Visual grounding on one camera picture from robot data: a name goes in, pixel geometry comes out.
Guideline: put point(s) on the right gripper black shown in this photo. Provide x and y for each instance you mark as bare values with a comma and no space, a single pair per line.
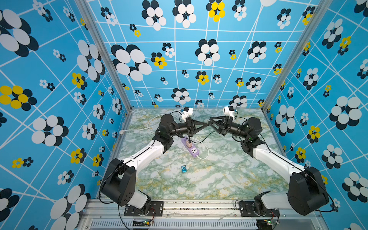
227,125

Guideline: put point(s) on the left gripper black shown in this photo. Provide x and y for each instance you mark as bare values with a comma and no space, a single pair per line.
192,131

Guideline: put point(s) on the pink usb charger cube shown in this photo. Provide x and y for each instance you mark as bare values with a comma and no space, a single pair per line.
188,143

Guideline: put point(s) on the purple power strip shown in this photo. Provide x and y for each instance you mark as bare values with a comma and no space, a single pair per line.
193,150

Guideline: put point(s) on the blue mp3 player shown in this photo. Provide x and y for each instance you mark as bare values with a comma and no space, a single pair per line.
183,168

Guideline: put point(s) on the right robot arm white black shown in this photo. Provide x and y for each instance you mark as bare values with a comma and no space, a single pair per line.
306,189

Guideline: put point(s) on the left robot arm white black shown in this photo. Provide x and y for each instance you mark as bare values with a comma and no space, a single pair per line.
119,181

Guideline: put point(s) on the right green circuit board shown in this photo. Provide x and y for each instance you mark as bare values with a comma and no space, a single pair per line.
264,224

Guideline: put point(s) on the green circuit board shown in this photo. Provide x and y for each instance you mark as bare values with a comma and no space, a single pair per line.
264,224
142,223

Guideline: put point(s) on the left green circuit board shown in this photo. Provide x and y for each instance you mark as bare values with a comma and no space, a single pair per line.
142,223

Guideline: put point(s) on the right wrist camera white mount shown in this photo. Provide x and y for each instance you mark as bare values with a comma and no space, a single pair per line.
229,111

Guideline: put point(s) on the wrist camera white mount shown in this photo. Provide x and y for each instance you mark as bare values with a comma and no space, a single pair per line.
229,111
187,112

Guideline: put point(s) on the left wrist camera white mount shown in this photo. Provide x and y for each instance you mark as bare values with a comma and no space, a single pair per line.
187,112

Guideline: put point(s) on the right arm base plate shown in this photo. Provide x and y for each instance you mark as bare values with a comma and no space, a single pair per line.
247,209

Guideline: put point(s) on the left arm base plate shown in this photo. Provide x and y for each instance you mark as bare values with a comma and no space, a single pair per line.
152,208

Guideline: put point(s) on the aluminium front rail frame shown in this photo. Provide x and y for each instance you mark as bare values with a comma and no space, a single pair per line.
194,215

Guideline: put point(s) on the right aluminium corner post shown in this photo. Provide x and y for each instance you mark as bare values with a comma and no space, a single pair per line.
304,39

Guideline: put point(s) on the aluminium corner post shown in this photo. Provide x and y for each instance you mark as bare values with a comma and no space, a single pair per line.
96,36
304,39

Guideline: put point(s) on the left aluminium corner post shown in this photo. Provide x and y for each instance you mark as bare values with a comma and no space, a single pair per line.
96,36

